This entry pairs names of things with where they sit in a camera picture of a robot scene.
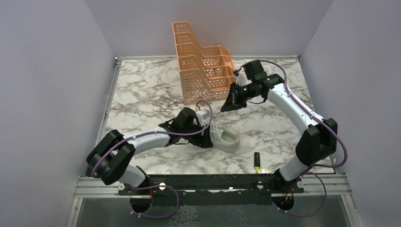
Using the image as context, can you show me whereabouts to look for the orange plastic file organizer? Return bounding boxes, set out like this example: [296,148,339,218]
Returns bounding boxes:
[172,21,235,105]

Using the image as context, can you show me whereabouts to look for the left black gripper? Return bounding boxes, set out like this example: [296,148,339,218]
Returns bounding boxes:
[181,120,213,148]

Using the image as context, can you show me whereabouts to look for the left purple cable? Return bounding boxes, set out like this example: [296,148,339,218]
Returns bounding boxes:
[91,100,214,219]

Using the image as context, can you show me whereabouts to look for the purple cable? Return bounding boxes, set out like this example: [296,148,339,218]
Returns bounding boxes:
[91,100,214,219]
[238,60,349,218]

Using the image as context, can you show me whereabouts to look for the black yellow highlighter marker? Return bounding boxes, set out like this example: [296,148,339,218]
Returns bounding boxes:
[253,152,261,174]

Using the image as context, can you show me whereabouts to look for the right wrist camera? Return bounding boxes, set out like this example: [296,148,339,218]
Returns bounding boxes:
[233,60,268,86]

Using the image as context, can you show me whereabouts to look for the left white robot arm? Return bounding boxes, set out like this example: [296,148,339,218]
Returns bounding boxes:
[86,107,213,194]

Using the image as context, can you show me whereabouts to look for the white sneaker shoe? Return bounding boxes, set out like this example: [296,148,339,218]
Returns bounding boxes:
[209,124,241,153]

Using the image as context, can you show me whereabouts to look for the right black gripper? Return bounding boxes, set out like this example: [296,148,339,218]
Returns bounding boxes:
[221,82,260,113]

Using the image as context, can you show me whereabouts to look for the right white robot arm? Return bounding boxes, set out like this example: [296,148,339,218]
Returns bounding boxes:
[220,74,338,192]

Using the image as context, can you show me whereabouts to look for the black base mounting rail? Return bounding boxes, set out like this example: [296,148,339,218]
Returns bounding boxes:
[118,174,304,206]

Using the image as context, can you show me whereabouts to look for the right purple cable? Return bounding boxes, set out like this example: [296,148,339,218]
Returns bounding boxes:
[238,60,349,218]

